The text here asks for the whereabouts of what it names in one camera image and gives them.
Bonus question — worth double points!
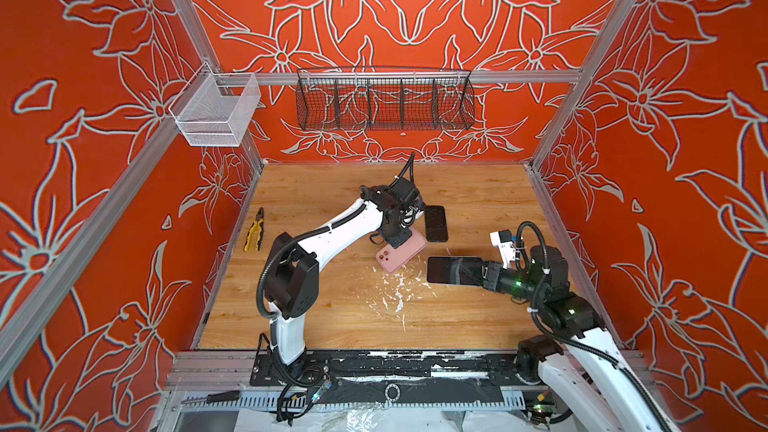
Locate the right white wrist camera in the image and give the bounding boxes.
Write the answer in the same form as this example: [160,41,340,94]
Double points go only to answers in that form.
[490,230,518,269]

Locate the black screwdriver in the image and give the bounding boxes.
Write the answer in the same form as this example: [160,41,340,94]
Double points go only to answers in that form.
[181,390,241,405]

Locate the pink phone case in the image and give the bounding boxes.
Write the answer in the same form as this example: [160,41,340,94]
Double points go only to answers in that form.
[375,229,427,273]

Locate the yellow black pliers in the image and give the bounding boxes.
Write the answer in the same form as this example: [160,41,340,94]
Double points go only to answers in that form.
[243,207,265,252]

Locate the grey slotted cable duct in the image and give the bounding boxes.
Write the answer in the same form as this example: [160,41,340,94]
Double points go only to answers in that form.
[181,384,526,412]

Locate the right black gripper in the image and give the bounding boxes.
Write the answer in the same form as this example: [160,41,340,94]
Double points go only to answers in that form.
[461,260,551,306]

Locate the black phone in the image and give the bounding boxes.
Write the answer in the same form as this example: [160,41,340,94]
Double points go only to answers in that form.
[427,256,483,287]

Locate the clear plastic bin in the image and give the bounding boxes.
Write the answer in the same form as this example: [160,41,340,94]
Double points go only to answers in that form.
[169,63,261,147]

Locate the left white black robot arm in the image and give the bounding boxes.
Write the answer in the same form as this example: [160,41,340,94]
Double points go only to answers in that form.
[256,155,426,368]

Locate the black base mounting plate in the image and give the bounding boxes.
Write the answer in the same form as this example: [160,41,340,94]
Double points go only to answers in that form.
[287,349,538,386]

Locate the black wire basket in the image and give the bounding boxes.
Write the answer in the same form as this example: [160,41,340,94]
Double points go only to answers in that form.
[296,66,476,132]

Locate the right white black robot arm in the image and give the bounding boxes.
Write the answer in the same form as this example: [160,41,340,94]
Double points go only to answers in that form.
[428,221,678,431]

